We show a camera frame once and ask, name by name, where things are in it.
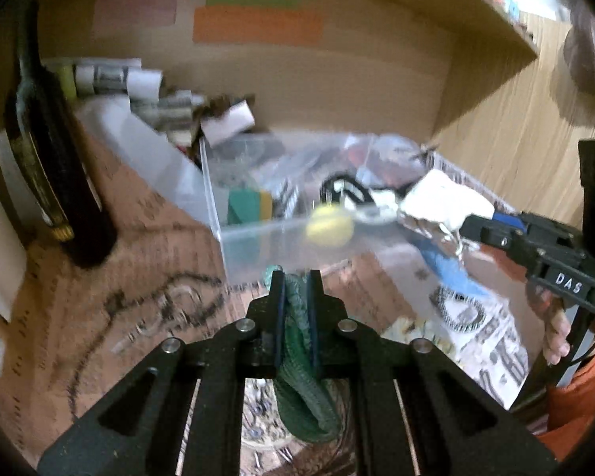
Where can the person's right forearm orange sleeve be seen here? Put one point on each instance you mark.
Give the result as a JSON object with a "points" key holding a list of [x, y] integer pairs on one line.
{"points": [[582, 401]]}

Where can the translucent white plastic container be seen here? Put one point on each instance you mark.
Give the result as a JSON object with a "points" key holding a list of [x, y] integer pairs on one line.
{"points": [[144, 153]]}

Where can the blue soft cloth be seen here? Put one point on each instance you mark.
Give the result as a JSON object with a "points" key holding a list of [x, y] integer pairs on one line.
{"points": [[451, 270]]}

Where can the green and yellow sponge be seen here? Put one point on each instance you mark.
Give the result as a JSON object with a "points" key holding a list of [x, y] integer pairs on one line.
{"points": [[248, 207]]}

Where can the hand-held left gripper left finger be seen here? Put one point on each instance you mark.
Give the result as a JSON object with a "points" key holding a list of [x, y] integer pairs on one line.
{"points": [[277, 307]]}

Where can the brown printed table cover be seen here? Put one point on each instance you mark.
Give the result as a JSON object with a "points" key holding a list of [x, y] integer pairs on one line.
{"points": [[129, 267]]}

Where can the orange paper sheet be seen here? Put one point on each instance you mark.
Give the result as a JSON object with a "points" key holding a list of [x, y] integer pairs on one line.
{"points": [[258, 26]]}

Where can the green knitted cloth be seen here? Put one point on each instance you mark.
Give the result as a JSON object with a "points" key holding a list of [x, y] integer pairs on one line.
{"points": [[297, 382]]}

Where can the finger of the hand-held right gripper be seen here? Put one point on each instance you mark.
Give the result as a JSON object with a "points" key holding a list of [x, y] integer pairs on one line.
{"points": [[508, 220], [496, 240]]}

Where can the pink paper sheet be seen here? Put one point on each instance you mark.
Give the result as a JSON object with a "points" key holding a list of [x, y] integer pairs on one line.
{"points": [[134, 5]]}

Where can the brown hat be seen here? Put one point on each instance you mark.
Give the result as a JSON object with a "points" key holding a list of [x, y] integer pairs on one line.
{"points": [[587, 54]]}

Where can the row of white paper rolls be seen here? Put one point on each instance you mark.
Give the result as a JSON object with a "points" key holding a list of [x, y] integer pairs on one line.
{"points": [[139, 84]]}

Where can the wooden shelf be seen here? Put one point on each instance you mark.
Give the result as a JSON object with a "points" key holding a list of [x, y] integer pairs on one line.
{"points": [[496, 20]]}

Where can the yellow soft ball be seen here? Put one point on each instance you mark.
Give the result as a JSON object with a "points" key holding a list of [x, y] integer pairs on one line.
{"points": [[328, 226]]}

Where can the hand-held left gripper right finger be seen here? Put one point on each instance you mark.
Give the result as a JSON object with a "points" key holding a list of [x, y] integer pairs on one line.
{"points": [[315, 307]]}

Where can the black and white printed cloth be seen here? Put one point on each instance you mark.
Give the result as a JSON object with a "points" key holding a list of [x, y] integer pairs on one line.
{"points": [[496, 352]]}

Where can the person's right hand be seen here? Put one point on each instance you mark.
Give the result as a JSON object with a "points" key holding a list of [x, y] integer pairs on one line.
{"points": [[555, 329]]}

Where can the dark glass bottle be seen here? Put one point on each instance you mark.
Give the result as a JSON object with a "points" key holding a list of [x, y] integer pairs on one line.
{"points": [[54, 158]]}

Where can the clear plastic storage box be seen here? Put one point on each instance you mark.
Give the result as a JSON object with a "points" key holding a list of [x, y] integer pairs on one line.
{"points": [[287, 238]]}

